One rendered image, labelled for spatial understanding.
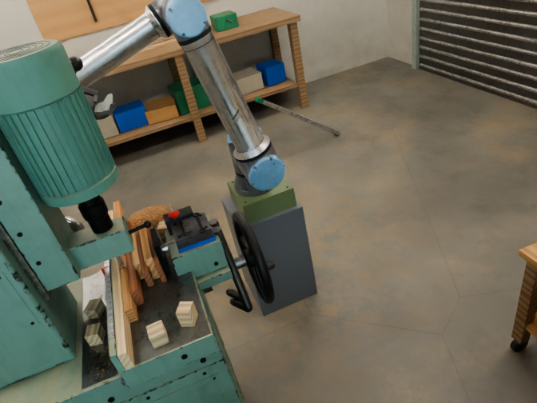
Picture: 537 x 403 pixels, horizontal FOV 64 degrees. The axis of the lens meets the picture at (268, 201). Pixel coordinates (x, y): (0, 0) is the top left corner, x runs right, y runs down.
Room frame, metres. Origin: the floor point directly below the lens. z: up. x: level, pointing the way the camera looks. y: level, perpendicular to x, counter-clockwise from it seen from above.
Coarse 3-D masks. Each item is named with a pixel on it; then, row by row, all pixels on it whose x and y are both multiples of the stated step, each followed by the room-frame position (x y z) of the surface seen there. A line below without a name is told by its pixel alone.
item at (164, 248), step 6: (150, 234) 0.94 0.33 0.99; (156, 234) 0.93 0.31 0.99; (156, 240) 0.91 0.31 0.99; (174, 240) 0.93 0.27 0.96; (156, 246) 0.88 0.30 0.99; (162, 246) 0.92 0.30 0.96; (156, 252) 0.88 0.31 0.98; (162, 252) 0.90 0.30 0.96; (162, 258) 0.88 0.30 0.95; (162, 264) 0.88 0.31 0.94; (168, 264) 0.91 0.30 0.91; (168, 270) 0.88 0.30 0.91
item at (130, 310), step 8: (120, 208) 1.21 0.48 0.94; (120, 216) 1.15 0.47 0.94; (120, 256) 0.95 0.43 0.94; (120, 272) 0.88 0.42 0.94; (128, 288) 0.81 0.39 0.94; (128, 296) 0.78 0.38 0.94; (128, 304) 0.75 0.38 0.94; (128, 312) 0.73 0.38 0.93; (136, 312) 0.75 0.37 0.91; (136, 320) 0.73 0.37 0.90
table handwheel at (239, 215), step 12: (240, 216) 0.99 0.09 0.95; (240, 228) 1.09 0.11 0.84; (240, 240) 1.08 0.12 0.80; (252, 240) 0.90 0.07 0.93; (252, 252) 0.88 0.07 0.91; (240, 264) 0.95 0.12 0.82; (252, 264) 0.94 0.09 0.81; (264, 264) 0.85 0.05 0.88; (252, 276) 1.02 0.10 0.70; (264, 276) 0.84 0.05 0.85; (264, 288) 0.84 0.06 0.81; (264, 300) 0.89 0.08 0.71
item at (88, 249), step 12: (120, 228) 0.88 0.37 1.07; (72, 240) 0.88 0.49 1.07; (84, 240) 0.87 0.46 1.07; (96, 240) 0.86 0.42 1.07; (108, 240) 0.86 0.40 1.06; (120, 240) 0.87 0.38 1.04; (132, 240) 0.91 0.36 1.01; (72, 252) 0.84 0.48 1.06; (84, 252) 0.85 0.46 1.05; (96, 252) 0.85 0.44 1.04; (108, 252) 0.86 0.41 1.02; (120, 252) 0.87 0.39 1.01; (84, 264) 0.85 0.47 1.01; (96, 264) 0.85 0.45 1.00
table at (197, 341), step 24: (144, 288) 0.84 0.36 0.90; (168, 288) 0.82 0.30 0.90; (192, 288) 0.80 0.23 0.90; (144, 312) 0.76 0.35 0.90; (168, 312) 0.74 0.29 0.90; (144, 336) 0.68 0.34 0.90; (168, 336) 0.67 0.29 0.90; (192, 336) 0.65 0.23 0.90; (144, 360) 0.61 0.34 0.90; (168, 360) 0.62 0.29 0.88; (192, 360) 0.63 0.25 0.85
